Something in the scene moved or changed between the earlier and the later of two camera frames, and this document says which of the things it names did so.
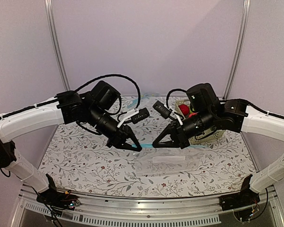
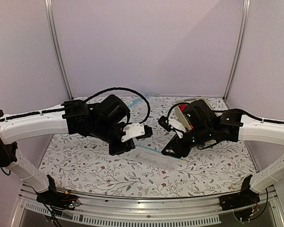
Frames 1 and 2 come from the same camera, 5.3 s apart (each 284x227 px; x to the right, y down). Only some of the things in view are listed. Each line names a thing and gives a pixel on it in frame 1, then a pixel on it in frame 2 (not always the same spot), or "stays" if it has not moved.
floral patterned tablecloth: [84, 161] stays
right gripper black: [176, 142] → [175, 144]
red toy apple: [184, 109] stays
